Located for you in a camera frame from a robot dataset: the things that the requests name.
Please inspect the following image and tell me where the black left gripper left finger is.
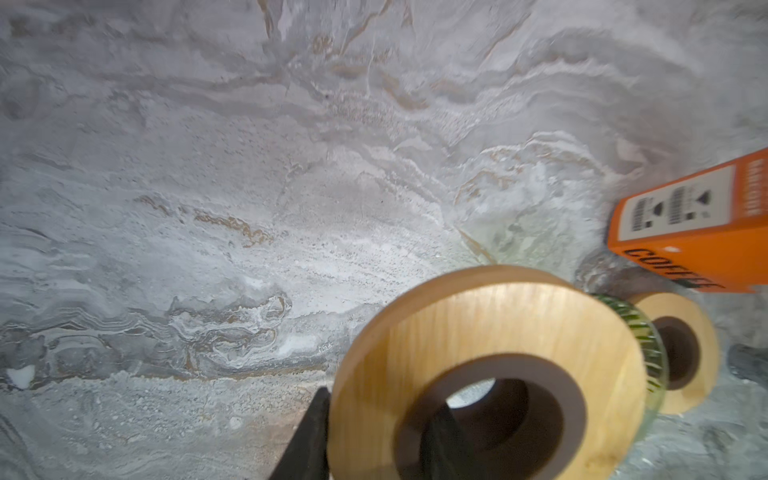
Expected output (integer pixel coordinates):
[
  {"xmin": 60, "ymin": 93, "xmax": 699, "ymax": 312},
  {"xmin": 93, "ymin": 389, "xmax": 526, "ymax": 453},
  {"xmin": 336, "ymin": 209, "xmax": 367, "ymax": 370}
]
[{"xmin": 268, "ymin": 387, "xmax": 331, "ymax": 480}]

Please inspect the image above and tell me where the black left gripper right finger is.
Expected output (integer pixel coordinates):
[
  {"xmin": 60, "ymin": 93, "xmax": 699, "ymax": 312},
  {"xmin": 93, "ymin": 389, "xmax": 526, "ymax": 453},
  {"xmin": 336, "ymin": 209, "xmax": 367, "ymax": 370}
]
[{"xmin": 420, "ymin": 404, "xmax": 480, "ymax": 480}]

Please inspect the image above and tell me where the wooden ring dripper stand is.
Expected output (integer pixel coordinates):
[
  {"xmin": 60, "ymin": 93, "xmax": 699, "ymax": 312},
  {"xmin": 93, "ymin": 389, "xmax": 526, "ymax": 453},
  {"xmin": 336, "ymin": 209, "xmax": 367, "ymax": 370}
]
[{"xmin": 327, "ymin": 265, "xmax": 646, "ymax": 479}]

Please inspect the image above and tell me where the clear glass dripper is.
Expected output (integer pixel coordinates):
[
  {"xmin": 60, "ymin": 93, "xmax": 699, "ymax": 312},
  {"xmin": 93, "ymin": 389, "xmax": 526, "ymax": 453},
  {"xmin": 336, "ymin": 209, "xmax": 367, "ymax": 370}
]
[{"xmin": 727, "ymin": 344, "xmax": 768, "ymax": 390}]

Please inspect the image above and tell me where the green glass dripper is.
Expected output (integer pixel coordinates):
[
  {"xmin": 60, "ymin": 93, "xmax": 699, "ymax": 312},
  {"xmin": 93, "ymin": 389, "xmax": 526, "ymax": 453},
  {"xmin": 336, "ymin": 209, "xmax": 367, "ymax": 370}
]
[{"xmin": 593, "ymin": 294, "xmax": 669, "ymax": 442}]

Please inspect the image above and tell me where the orange coffee filter box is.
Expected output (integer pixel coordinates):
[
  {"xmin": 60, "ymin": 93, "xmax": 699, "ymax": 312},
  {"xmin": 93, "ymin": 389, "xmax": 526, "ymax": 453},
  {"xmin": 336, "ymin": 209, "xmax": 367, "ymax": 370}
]
[{"xmin": 606, "ymin": 150, "xmax": 767, "ymax": 293}]

